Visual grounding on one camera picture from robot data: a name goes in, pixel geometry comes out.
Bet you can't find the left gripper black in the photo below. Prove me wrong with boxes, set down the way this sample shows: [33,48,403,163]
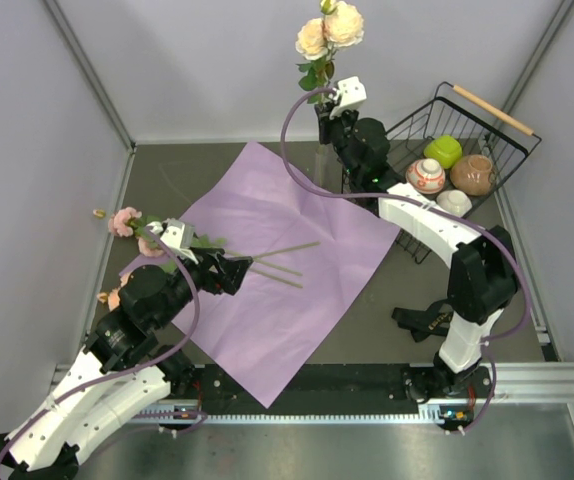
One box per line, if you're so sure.
[154,246,253,329]

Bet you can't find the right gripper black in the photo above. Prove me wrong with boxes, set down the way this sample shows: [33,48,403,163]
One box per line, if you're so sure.
[316,103,362,181]

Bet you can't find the pink wrapping paper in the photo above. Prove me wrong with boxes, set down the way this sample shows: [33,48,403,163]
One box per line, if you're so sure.
[119,140,401,409]

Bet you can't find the cream white rose stem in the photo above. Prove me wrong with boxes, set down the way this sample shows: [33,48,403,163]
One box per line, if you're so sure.
[295,1,364,110]

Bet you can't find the pink rose stem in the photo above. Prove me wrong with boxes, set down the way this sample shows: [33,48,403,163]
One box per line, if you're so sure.
[107,207,322,261]

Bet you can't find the peach rose stem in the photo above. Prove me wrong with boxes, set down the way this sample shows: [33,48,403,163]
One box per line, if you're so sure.
[96,257,304,311]

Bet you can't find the black ribbon gold lettering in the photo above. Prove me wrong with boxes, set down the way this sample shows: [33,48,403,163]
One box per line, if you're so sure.
[392,300,454,343]

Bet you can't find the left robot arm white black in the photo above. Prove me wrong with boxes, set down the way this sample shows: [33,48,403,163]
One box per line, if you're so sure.
[0,248,253,479]

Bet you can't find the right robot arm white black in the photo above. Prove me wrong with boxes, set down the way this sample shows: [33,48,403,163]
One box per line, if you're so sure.
[315,102,523,402]

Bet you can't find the clear glass vase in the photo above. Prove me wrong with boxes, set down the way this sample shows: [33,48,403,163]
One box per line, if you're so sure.
[313,144,332,188]

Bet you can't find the white red patterned bowl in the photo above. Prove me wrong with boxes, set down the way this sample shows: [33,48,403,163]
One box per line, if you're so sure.
[405,158,446,195]

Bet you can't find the green square cup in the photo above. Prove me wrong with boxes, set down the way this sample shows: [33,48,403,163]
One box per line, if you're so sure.
[423,135,463,170]

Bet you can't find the white flower-shaped cup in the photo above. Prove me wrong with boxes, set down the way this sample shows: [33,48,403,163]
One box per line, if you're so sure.
[436,190,473,218]

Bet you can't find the brown ceramic pot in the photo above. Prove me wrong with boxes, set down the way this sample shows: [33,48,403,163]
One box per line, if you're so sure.
[450,154,496,197]

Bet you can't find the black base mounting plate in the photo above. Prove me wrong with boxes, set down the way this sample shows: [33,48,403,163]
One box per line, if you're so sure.
[183,364,419,415]

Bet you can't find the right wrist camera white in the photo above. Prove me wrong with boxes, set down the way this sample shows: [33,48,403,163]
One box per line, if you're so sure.
[327,76,367,119]

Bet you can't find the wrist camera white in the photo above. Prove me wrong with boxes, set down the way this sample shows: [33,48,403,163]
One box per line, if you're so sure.
[327,76,367,119]
[146,219,198,263]

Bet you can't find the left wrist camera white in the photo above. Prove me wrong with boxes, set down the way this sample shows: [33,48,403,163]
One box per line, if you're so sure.
[146,219,198,263]

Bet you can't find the black wire basket wooden handles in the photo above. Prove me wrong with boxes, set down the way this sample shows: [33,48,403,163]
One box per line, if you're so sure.
[336,79,543,265]

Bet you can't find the aluminium rail with cable duct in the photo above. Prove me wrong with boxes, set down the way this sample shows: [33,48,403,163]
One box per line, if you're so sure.
[56,362,574,429]

